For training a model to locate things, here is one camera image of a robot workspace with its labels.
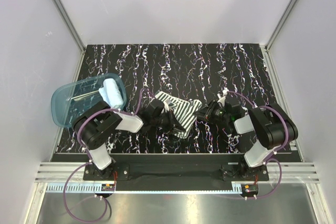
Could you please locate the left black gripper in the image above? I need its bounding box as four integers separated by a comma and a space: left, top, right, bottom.
151, 109, 185, 134

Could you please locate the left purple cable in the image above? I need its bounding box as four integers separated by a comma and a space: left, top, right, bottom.
64, 88, 155, 221

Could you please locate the blue transparent plastic container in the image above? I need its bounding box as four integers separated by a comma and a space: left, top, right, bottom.
51, 73, 127, 128

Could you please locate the right electronics board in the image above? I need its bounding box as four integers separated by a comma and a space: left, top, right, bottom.
243, 184, 259, 194

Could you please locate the green white striped towel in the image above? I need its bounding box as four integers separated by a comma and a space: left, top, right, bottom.
155, 91, 203, 139

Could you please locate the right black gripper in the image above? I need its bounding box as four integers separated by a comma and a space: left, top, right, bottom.
193, 100, 229, 124

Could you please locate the left electronics board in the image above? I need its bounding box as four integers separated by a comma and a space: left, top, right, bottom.
101, 184, 116, 191

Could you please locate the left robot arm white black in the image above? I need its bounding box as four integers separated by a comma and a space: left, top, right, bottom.
72, 99, 186, 180

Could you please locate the light blue towel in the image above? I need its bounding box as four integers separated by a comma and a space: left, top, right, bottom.
99, 78, 123, 109

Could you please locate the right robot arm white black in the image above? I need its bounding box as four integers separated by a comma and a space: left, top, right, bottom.
194, 95, 299, 180

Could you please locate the electronics board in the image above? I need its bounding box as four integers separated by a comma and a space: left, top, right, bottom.
101, 184, 116, 191
243, 184, 259, 194

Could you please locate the aluminium frame rail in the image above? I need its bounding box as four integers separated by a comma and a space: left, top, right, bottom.
35, 162, 319, 194

